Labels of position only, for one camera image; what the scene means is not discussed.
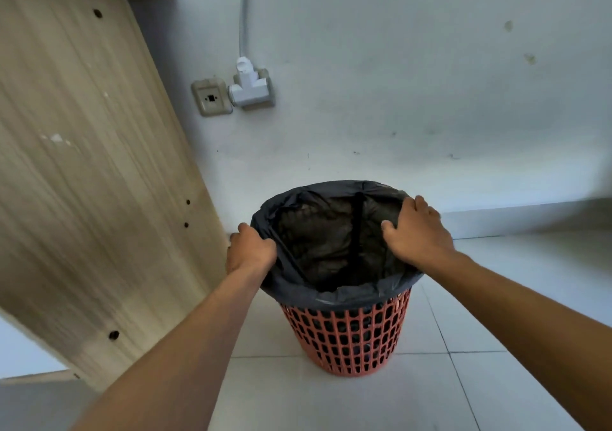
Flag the person's right hand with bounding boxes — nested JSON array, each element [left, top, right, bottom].
[[380, 195, 458, 275]]

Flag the person's left hand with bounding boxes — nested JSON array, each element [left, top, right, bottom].
[[225, 223, 278, 284]]

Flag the black plastic trash bag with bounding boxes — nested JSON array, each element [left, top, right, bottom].
[[250, 180, 425, 313]]

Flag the red plastic mesh bin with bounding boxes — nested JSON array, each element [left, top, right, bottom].
[[279, 288, 413, 377]]

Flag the person's left forearm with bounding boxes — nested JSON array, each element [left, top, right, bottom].
[[71, 268, 266, 431]]

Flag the person's right forearm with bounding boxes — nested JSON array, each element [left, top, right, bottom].
[[425, 251, 612, 431]]

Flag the white plug adapter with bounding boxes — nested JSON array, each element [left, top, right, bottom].
[[228, 56, 276, 110]]

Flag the light wooden desk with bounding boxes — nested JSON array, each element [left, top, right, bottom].
[[0, 0, 230, 393]]

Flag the beige wall socket plate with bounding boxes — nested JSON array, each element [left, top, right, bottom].
[[191, 78, 234, 117]]

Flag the grey power cable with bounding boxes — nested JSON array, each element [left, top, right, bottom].
[[238, 0, 252, 59]]

